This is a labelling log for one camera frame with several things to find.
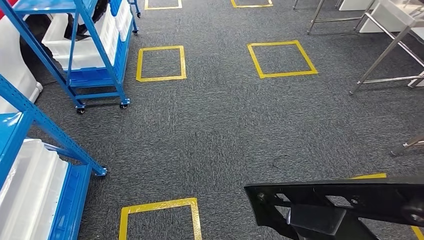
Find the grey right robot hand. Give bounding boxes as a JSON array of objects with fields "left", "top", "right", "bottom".
[{"left": 401, "top": 196, "right": 424, "bottom": 229}]

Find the black plastic frame part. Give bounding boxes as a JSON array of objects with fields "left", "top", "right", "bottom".
[{"left": 244, "top": 177, "right": 424, "bottom": 240}]

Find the blue metal shelf rack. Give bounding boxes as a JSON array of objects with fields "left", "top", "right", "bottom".
[{"left": 0, "top": 74, "right": 109, "bottom": 240}]

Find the black part in bin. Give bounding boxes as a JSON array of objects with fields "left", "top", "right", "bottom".
[{"left": 63, "top": 0, "right": 110, "bottom": 42}]

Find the steel side table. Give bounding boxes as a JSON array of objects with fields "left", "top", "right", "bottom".
[{"left": 349, "top": 0, "right": 424, "bottom": 97}]

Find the white board panel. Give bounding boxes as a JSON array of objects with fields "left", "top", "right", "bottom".
[
  {"left": 337, "top": 0, "right": 379, "bottom": 12},
  {"left": 359, "top": 2, "right": 424, "bottom": 34}
]

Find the yellow tape floor square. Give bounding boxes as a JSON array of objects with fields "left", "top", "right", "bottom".
[
  {"left": 119, "top": 197, "right": 203, "bottom": 240},
  {"left": 135, "top": 45, "right": 187, "bottom": 83}
]

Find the blue plastic bin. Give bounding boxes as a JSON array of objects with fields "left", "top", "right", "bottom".
[
  {"left": 67, "top": 24, "right": 131, "bottom": 89},
  {"left": 48, "top": 163, "right": 93, "bottom": 240}
]

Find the white plastic bin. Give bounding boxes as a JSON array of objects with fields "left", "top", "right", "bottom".
[
  {"left": 29, "top": 158, "right": 69, "bottom": 240},
  {"left": 41, "top": 4, "right": 120, "bottom": 71},
  {"left": 114, "top": 0, "right": 134, "bottom": 42},
  {"left": 0, "top": 145, "right": 61, "bottom": 240},
  {"left": 0, "top": 138, "right": 46, "bottom": 203}
]

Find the blue wheeled cart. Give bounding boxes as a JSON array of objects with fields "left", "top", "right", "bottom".
[{"left": 0, "top": 0, "right": 142, "bottom": 115}]

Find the white car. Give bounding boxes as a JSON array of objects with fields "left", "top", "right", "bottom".
[{"left": 0, "top": 14, "right": 67, "bottom": 114}]

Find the steel frame table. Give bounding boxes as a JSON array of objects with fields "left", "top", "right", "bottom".
[{"left": 293, "top": 0, "right": 377, "bottom": 36}]

